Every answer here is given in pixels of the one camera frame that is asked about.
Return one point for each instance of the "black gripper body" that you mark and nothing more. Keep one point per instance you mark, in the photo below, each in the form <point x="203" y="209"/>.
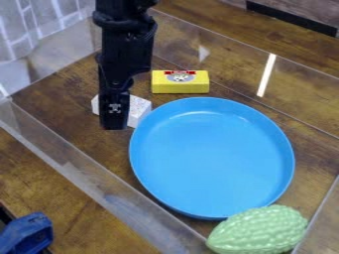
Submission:
<point x="128" y="31"/>

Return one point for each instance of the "white patterned cloth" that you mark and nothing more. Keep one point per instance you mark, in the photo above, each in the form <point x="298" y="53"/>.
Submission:
<point x="31" y="20"/>

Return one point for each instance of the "blue round tray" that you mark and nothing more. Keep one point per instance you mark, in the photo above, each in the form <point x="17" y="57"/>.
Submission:
<point x="211" y="157"/>

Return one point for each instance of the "green bumpy gourd toy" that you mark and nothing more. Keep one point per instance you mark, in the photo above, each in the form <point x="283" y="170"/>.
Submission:
<point x="267" y="230"/>

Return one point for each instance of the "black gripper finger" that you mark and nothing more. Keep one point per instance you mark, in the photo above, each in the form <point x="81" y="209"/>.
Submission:
<point x="112" y="101"/>

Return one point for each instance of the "white speckled foam block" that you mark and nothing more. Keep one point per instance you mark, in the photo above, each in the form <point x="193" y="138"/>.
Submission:
<point x="140" y="107"/>

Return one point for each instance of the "clear acrylic enclosure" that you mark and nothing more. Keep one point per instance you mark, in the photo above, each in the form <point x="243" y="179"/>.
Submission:
<point x="65" y="168"/>

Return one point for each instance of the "yellow rectangular box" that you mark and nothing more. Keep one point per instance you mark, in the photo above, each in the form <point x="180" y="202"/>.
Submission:
<point x="179" y="81"/>

